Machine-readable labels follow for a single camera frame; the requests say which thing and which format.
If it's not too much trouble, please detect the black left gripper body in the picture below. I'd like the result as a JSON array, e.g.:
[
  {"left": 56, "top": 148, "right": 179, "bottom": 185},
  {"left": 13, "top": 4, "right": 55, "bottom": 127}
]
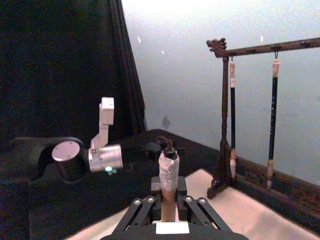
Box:
[{"left": 121, "top": 141, "right": 161, "bottom": 166}]

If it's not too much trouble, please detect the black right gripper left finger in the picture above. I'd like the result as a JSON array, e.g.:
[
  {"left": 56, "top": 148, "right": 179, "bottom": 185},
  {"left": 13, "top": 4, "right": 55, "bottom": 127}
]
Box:
[{"left": 116, "top": 176, "right": 162, "bottom": 235}]

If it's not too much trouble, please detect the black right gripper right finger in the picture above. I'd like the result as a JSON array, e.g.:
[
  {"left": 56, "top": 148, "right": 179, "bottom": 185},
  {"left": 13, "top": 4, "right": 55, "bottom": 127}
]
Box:
[{"left": 175, "top": 176, "right": 232, "bottom": 232}]

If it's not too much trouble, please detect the wooden brush with white tape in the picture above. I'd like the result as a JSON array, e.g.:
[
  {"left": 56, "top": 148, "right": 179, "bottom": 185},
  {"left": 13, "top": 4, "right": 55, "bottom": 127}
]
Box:
[{"left": 156, "top": 135, "right": 181, "bottom": 223}]

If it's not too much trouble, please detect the white table mat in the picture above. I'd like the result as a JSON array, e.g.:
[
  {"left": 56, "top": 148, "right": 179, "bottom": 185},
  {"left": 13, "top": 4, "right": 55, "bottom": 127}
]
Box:
[{"left": 65, "top": 168, "right": 320, "bottom": 240}]

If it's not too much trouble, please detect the black table cloth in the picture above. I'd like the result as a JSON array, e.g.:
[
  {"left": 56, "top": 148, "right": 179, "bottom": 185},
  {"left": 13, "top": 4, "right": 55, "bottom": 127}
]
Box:
[{"left": 0, "top": 128, "right": 320, "bottom": 240}]

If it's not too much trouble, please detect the dark wooden brush rack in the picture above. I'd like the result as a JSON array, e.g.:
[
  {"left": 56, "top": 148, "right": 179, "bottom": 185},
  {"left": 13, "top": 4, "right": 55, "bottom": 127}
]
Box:
[{"left": 205, "top": 37, "right": 320, "bottom": 201}]

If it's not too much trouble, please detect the hanging black calligraphy brush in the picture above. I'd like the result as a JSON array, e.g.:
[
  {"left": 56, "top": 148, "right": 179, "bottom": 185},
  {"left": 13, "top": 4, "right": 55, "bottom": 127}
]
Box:
[
  {"left": 228, "top": 55, "right": 238, "bottom": 180},
  {"left": 265, "top": 50, "right": 280, "bottom": 191}
]

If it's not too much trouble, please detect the black curtain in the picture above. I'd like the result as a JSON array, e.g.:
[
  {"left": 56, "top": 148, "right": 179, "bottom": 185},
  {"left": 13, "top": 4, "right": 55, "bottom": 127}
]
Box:
[{"left": 0, "top": 0, "right": 147, "bottom": 151}]

